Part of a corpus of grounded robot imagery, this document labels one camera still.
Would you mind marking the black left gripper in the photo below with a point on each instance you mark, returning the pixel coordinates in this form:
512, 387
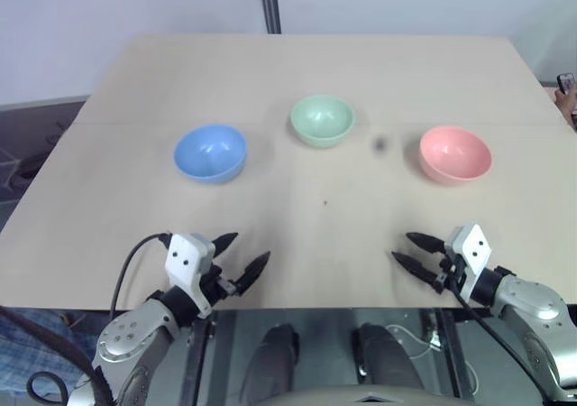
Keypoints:
212, 284

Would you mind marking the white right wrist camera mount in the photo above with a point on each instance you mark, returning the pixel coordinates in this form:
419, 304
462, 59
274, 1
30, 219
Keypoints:
473, 248

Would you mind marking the green bowl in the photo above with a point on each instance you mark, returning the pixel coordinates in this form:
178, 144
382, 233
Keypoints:
321, 122

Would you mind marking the grey vertical wall post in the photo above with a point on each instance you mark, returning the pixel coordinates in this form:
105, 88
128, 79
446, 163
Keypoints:
269, 2

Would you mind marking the blue bowl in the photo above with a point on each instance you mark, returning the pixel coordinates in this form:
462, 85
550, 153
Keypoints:
209, 153

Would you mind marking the black table frame bar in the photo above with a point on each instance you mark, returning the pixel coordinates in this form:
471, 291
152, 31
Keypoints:
196, 365
446, 352

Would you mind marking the bystander bare hand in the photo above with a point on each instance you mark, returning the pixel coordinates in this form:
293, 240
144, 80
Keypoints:
570, 108

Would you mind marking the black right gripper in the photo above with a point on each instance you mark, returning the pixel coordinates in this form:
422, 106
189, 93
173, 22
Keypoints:
455, 275

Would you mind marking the dark rounded robot leg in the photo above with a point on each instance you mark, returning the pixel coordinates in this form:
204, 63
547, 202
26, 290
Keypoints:
383, 361
272, 361

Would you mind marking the black smartphone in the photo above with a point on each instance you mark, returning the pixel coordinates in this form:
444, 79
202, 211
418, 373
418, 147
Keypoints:
565, 81

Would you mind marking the pink-red bowl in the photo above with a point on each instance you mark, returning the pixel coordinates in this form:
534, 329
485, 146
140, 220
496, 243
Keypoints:
455, 155

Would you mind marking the blue checkered cloth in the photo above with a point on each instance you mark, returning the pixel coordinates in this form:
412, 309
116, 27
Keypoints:
27, 361

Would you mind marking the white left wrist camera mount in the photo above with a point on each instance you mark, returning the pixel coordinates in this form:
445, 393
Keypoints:
185, 259

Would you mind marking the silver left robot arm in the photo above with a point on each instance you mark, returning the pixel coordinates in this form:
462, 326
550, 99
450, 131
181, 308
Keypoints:
130, 329

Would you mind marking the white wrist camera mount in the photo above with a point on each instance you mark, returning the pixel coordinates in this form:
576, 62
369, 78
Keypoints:
185, 259
473, 248

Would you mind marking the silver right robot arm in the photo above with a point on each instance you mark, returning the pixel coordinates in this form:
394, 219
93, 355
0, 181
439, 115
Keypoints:
532, 302

